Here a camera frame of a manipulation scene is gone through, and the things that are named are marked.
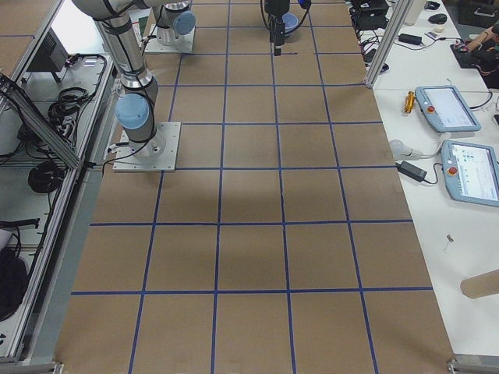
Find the blue bowl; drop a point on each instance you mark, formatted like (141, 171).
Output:
(291, 23)

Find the cardboard tube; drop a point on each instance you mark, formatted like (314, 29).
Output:
(480, 286)

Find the teach pendant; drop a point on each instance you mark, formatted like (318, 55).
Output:
(445, 109)
(470, 172)

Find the near teach pendant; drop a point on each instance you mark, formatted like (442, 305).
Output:
(470, 172)

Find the black power adapter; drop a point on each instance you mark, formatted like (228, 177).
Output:
(412, 171)

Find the yellow tool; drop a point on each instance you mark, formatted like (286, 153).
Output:
(409, 102)

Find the aluminium frame post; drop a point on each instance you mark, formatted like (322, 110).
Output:
(398, 16)

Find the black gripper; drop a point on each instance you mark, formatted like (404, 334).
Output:
(276, 8)

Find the far teach pendant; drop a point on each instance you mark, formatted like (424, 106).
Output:
(445, 109)

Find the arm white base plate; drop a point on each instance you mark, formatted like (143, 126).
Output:
(160, 154)
(167, 41)

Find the white light bulb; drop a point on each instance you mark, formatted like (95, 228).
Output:
(402, 152)

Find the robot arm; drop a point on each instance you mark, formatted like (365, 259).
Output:
(135, 110)
(174, 21)

